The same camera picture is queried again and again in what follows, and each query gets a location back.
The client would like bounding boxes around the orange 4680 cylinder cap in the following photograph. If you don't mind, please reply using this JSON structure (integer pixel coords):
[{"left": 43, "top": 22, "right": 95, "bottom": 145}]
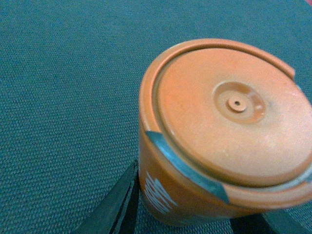
[{"left": 139, "top": 39, "right": 312, "bottom": 226}]

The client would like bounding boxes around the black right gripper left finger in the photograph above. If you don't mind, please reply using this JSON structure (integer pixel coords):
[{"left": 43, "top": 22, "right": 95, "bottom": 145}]
[{"left": 74, "top": 160, "right": 139, "bottom": 234}]

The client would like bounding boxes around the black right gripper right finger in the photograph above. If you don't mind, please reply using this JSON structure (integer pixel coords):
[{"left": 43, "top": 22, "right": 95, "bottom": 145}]
[{"left": 230, "top": 210, "right": 311, "bottom": 234}]

